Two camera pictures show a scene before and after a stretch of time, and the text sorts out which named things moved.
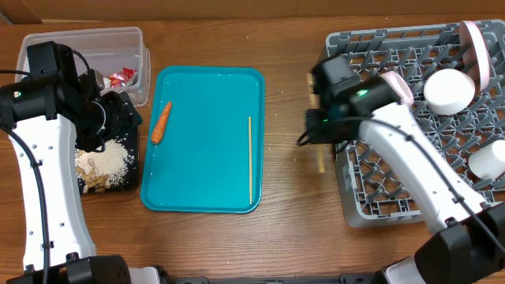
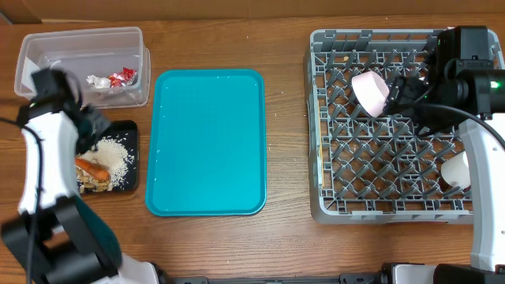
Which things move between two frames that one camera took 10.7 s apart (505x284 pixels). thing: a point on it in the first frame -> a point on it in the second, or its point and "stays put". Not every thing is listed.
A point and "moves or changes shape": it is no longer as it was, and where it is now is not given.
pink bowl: x=400 y=85 moves or changes shape
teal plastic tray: x=200 y=162 stays put
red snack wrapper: x=128 y=76 stays put
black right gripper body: x=328 y=130 -> x=405 y=96
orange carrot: x=160 y=126 -> x=99 y=172
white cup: x=488 y=161 moves or changes shape
